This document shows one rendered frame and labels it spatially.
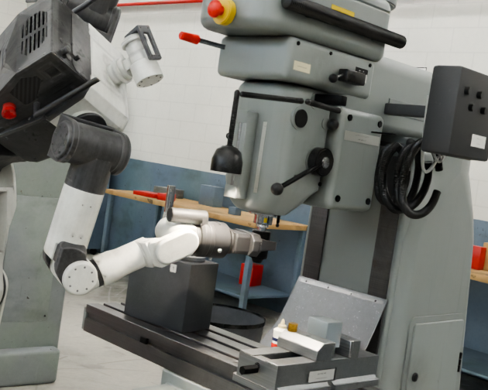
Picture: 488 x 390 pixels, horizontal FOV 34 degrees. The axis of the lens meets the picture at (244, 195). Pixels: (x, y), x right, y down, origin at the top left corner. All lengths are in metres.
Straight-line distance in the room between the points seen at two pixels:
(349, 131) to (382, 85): 0.18
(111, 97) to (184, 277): 0.56
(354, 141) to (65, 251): 0.78
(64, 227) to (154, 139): 7.35
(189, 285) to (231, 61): 0.60
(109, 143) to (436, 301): 1.10
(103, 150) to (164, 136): 7.22
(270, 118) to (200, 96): 6.69
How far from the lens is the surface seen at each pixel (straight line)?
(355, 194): 2.05
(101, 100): 1.79
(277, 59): 1.83
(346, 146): 2.00
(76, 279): 1.74
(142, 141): 9.22
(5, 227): 2.08
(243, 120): 1.87
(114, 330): 2.25
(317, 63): 1.89
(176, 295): 2.13
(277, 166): 1.86
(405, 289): 2.20
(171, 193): 2.21
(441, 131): 1.93
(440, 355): 2.40
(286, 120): 1.86
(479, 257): 5.71
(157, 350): 2.10
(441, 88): 1.94
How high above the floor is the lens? 1.45
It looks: 3 degrees down
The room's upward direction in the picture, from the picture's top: 8 degrees clockwise
